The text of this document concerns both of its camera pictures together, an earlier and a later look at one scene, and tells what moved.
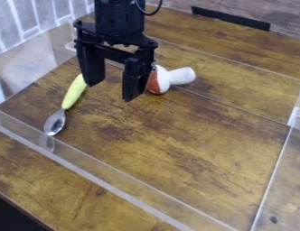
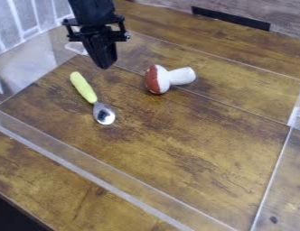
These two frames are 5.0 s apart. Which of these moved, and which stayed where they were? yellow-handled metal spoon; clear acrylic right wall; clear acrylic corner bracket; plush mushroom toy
Moved: yellow-handled metal spoon
Stayed: clear acrylic corner bracket; plush mushroom toy; clear acrylic right wall
